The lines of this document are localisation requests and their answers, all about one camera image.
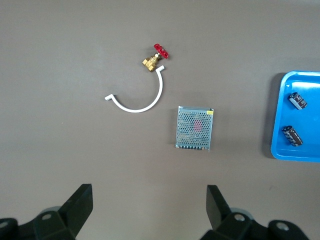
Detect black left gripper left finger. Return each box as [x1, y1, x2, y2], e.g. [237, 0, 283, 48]
[0, 184, 94, 240]

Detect brown table cover mat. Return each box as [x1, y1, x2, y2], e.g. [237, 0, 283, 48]
[0, 0, 320, 240]

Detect blue plastic tray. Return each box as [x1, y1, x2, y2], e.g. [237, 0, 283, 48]
[270, 70, 320, 163]

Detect white half-ring pipe clamp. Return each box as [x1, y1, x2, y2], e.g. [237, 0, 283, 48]
[104, 65, 166, 113]

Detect metal mesh power supply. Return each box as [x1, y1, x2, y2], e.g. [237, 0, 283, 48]
[174, 105, 215, 152]

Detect brass valve red handle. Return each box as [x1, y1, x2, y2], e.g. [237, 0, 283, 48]
[142, 43, 171, 74]

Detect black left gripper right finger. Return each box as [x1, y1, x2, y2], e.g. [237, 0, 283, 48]
[199, 184, 312, 240]

